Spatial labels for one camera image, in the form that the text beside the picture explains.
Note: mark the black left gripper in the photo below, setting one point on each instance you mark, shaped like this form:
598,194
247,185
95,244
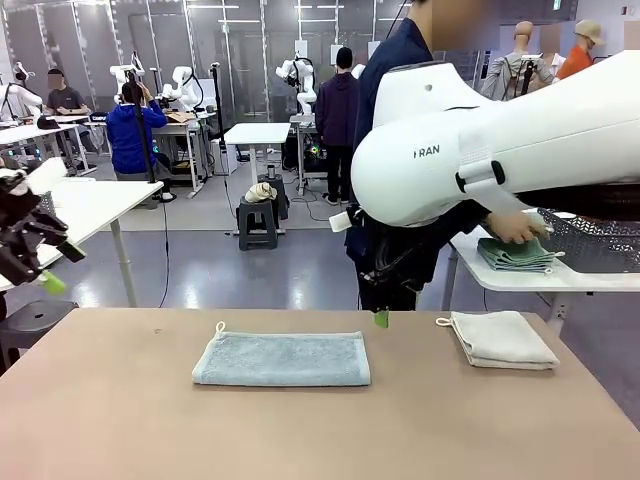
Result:
20,240

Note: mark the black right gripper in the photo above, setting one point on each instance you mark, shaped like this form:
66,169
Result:
377,250

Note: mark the light blue towel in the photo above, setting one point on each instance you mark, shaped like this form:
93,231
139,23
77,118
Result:
285,357

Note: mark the white terry towel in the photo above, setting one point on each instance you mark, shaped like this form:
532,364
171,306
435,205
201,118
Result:
505,340

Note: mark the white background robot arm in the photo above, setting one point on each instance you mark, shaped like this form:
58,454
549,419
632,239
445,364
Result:
182,87
300,80
120,72
15,95

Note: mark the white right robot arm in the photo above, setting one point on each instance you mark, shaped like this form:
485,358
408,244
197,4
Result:
500,150

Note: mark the dark grey plastic basket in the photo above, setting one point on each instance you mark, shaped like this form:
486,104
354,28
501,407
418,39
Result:
595,245

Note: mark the person's right hand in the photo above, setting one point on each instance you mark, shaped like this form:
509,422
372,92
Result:
515,227

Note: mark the black plastic stool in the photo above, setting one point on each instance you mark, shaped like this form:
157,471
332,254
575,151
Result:
35,325

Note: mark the white side table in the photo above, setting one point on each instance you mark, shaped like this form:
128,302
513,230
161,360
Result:
100,200
500,282

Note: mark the long white workbench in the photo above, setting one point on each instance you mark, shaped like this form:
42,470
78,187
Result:
35,132

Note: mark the black cap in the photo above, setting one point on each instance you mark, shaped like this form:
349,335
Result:
47,122

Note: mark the seated person in blue hoodie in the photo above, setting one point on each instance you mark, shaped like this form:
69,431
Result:
132,135

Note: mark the grey step stool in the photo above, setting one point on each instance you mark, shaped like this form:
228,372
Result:
281,195
257,225

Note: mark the seated man in grey shirt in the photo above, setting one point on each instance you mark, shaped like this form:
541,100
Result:
62,97

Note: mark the beige cloth bundle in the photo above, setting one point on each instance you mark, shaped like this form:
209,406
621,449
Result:
260,192

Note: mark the desk with lit computer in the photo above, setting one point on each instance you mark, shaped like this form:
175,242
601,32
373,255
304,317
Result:
310,150

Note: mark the steel tumbler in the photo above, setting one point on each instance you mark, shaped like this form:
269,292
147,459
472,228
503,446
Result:
272,171

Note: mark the brown cardboard box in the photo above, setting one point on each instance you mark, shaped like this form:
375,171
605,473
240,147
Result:
172,117

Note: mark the white workbench desk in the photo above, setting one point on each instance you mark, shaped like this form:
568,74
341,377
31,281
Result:
190,130

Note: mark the person in purple hoodie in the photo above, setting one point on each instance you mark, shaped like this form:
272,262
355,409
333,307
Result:
337,115

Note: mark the white standing desk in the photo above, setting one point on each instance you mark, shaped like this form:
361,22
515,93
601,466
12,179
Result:
257,132

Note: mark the black pole stand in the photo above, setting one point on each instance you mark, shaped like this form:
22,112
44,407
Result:
218,105

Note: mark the person in navy jacket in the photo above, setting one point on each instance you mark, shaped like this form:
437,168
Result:
380,75

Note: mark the mannequin in grey shirt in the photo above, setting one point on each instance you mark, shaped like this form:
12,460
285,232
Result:
510,75

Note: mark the figure in blue floral dress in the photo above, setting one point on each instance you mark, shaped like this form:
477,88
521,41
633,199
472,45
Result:
550,45

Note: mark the mannequin in orange shirt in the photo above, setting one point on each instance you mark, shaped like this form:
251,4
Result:
582,55

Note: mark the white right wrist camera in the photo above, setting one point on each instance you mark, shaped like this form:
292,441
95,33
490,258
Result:
339,221

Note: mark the black camera tripod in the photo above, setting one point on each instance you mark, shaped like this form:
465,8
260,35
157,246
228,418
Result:
142,130
525,75

